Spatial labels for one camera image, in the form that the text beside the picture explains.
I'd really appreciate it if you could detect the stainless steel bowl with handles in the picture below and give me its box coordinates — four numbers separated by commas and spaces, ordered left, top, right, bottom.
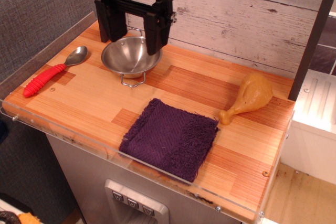
101, 27, 163, 88

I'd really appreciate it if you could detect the purple terry towel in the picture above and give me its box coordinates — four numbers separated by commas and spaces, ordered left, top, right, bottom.
119, 99, 218, 182

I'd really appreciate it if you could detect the yellow plastic chicken drumstick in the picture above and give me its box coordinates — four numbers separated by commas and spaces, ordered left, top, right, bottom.
219, 73, 273, 125

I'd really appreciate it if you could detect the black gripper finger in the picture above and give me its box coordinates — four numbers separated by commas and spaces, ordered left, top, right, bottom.
143, 2, 173, 55
94, 0, 127, 42

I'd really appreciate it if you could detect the dark grey vertical post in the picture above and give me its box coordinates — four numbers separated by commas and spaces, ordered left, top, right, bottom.
288, 0, 334, 101

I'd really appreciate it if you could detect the orange plush object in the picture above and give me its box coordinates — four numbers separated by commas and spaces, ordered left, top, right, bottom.
18, 212, 41, 224

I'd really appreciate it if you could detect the grey toy fridge cabinet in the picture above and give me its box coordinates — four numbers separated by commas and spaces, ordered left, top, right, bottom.
47, 136, 238, 223

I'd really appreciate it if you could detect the silver dispenser button panel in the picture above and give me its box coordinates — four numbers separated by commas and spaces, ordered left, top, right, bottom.
104, 179, 170, 223

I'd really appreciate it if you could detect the spoon with red handle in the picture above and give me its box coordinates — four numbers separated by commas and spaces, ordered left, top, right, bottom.
23, 46, 88, 98

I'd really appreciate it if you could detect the white toy sink unit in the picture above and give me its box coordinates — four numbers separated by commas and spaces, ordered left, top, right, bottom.
281, 70, 335, 184

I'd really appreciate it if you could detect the clear acrylic table guard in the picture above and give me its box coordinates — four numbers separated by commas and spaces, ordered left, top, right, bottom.
1, 13, 294, 223

